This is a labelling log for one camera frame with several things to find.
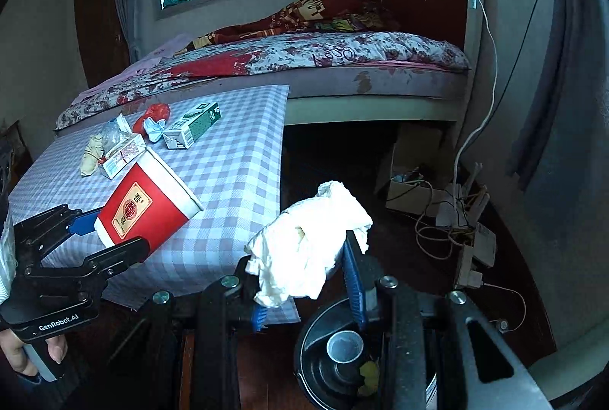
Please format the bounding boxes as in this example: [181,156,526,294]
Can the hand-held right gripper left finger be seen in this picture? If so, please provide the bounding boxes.
[107,255,268,410]

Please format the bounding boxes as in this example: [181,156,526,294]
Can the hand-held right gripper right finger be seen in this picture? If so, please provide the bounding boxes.
[343,229,555,410]

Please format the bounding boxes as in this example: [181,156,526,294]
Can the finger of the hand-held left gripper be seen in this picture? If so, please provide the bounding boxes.
[13,206,104,259]
[19,236,152,293]

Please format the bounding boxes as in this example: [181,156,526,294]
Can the red carton with gold label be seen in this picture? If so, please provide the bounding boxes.
[94,147,205,255]

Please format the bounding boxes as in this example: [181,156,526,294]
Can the white tissue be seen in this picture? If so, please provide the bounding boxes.
[244,180,374,309]

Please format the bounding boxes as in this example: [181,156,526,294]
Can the black round bin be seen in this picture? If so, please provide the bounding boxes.
[293,296,438,410]

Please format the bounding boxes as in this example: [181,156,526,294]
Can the clear plastic bag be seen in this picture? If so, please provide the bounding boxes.
[97,114,132,149]

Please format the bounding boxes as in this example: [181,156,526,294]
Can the person's left hand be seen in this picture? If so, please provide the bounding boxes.
[0,329,68,377]

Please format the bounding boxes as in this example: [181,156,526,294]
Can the crumpled beige paper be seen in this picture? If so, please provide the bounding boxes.
[80,134,106,177]

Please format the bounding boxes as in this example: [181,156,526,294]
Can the small white paper cup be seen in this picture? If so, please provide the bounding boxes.
[326,330,365,366]

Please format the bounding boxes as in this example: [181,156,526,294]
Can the small red and white box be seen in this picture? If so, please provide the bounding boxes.
[98,133,147,180]

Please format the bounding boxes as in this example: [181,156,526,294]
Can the yellow crumpled wrapper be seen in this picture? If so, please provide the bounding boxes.
[357,360,381,397]

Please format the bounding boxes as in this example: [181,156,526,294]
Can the crumpled blue face mask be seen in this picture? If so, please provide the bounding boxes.
[143,117,169,143]

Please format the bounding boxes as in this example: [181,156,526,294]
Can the white power strip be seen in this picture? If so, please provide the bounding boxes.
[453,223,498,293]

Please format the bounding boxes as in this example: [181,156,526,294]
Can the red plastic bag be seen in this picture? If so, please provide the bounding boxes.
[133,103,171,133]

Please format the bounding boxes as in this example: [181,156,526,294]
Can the open cardboard box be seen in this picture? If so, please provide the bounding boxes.
[376,122,460,215]

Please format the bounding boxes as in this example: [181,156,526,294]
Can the green and white carton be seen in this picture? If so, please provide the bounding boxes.
[163,102,223,150]

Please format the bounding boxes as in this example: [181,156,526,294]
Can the pink sheet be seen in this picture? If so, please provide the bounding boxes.
[78,33,191,99]

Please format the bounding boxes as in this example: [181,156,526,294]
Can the wooden door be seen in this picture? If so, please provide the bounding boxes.
[73,0,131,92]

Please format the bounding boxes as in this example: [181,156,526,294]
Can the floral quilt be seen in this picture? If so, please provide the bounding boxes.
[54,30,472,131]

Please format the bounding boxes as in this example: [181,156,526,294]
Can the red printed blanket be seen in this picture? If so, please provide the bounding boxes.
[174,0,403,56]

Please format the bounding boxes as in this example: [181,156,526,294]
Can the dark grey hanging curtain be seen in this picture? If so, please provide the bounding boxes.
[504,0,609,194]

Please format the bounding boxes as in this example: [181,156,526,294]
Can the power strips and cables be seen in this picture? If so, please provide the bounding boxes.
[435,163,491,227]

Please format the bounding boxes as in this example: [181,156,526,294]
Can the thin wire with round end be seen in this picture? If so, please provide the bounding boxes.
[476,281,527,335]

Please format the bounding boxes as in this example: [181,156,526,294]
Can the white cable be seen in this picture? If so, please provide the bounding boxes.
[452,0,498,201]

